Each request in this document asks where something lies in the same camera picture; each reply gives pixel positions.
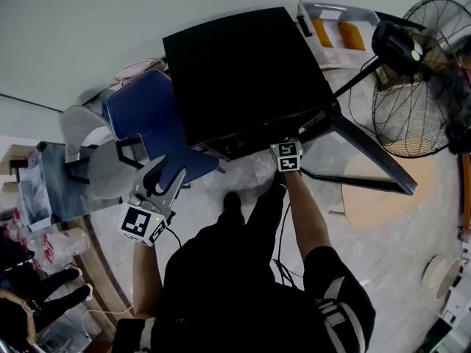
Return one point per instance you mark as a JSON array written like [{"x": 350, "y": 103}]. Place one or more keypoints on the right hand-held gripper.
[{"x": 289, "y": 156}]

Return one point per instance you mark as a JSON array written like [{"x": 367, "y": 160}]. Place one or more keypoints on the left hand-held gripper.
[{"x": 138, "y": 221}]

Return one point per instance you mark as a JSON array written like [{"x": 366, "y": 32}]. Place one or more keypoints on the black mini fridge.
[{"x": 239, "y": 68}]

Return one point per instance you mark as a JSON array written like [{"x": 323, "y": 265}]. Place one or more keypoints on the person's left forearm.
[{"x": 147, "y": 281}]

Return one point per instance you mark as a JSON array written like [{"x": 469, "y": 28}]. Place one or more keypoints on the person's right forearm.
[{"x": 309, "y": 219}]

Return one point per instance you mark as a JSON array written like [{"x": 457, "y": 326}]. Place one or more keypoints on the person's right black shoe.
[{"x": 279, "y": 178}]

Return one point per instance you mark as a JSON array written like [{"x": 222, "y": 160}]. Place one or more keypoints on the person's black shoe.
[
  {"x": 232, "y": 202},
  {"x": 279, "y": 178}
]

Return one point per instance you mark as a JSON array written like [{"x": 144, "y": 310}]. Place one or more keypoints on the grey chair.
[{"x": 106, "y": 167}]

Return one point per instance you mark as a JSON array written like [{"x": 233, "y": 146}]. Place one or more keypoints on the person's left black shoe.
[{"x": 232, "y": 202}]

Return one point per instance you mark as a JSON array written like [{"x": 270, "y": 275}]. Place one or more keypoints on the blue chair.
[{"x": 147, "y": 109}]

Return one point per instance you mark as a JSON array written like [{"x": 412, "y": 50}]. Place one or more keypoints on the glossy grey side table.
[{"x": 62, "y": 182}]

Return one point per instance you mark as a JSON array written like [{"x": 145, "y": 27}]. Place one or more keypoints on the clear plastic storage box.
[{"x": 331, "y": 55}]

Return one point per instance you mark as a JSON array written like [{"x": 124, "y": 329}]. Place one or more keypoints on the curved wooden plank platform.
[{"x": 106, "y": 278}]

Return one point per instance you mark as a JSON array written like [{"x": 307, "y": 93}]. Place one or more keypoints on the beige cloth bag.
[{"x": 141, "y": 70}]

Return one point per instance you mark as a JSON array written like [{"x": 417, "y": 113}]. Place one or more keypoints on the light wooden low table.
[{"x": 397, "y": 197}]

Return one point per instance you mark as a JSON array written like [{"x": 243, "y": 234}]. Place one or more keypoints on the bag of clear plastic bottles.
[{"x": 55, "y": 248}]

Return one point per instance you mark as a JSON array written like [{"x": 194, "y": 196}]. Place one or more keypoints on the orange packet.
[
  {"x": 351, "y": 35},
  {"x": 322, "y": 33}
]

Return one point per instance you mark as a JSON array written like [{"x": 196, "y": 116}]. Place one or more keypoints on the person's body in black clothes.
[{"x": 235, "y": 289}]

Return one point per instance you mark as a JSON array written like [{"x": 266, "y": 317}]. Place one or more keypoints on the small black box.
[{"x": 304, "y": 25}]

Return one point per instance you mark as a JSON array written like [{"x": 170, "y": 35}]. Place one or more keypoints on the beige wooden shelf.
[{"x": 14, "y": 160}]

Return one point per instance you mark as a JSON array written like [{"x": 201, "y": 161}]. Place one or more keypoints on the black standing fan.
[{"x": 395, "y": 46}]

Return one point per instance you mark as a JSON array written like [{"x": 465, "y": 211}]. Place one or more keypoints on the orange long board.
[{"x": 465, "y": 197}]

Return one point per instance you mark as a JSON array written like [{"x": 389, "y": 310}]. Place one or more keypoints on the white round disc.
[{"x": 434, "y": 272}]

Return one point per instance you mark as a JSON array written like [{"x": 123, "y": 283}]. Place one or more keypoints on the beige round bowl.
[{"x": 449, "y": 279}]

